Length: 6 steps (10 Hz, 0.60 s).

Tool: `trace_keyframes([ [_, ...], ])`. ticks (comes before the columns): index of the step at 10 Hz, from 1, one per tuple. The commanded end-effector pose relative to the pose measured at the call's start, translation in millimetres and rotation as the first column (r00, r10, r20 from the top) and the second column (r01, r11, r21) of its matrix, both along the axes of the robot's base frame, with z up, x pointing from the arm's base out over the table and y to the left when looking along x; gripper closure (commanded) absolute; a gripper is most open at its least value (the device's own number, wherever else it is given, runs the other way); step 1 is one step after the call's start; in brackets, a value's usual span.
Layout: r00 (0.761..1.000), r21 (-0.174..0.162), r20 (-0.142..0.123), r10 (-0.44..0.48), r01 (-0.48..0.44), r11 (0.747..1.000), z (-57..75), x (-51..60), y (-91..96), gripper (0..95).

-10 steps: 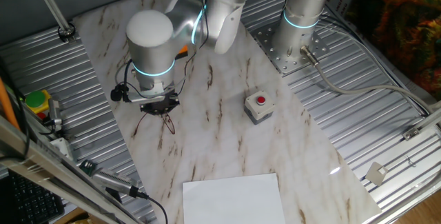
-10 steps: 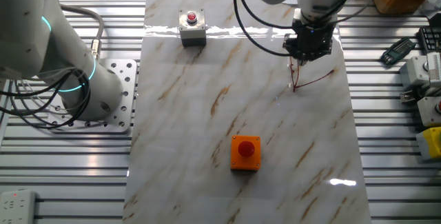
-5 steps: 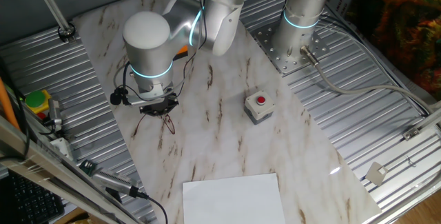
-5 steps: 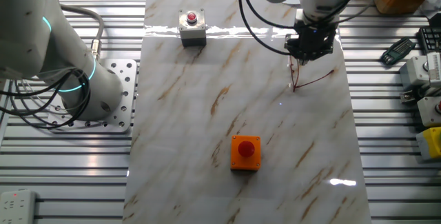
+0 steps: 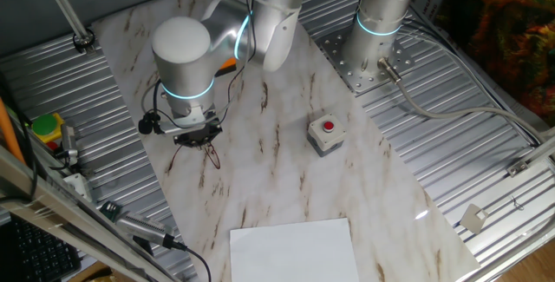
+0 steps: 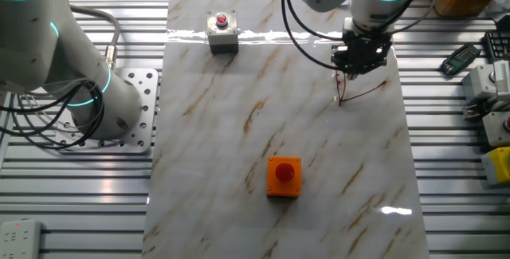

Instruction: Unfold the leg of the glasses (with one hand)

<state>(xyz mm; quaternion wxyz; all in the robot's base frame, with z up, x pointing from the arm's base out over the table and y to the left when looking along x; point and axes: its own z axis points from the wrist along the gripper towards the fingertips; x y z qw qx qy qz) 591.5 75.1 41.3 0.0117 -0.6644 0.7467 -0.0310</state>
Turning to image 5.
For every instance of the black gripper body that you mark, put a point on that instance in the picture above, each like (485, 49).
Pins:
(199, 134)

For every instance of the dark red thin-frame glasses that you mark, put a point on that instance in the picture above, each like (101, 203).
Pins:
(213, 157)

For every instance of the orange red pushbutton box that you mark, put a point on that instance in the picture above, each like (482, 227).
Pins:
(227, 66)

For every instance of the marble pattern table mat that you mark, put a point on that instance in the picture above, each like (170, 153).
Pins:
(282, 186)

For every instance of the grey red pushbutton box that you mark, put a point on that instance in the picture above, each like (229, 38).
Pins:
(326, 132)
(52, 145)

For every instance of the small silver metal device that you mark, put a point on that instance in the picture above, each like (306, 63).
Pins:
(68, 141)

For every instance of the white paper sheet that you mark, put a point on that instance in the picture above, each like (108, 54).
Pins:
(295, 251)

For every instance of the yellow box with green button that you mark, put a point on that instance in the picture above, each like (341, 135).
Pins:
(45, 125)

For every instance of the aluminium stand pole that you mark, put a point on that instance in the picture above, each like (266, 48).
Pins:
(65, 6)

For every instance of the orange tube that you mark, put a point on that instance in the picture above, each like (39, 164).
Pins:
(8, 134)

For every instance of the black keyboard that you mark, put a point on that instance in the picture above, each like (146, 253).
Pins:
(39, 256)

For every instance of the small white plastic piece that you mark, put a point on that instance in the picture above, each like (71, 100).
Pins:
(472, 218)

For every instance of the colourful patterned cloth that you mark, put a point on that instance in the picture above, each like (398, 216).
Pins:
(511, 34)

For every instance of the silver ribbed camera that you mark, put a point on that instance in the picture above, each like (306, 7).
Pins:
(141, 226)

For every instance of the aluminium frame profile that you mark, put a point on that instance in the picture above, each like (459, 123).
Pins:
(52, 204)

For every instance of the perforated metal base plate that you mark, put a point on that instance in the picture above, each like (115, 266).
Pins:
(368, 80)

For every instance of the aluminium profile bar with bracket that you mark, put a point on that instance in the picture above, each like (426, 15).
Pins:
(537, 152)

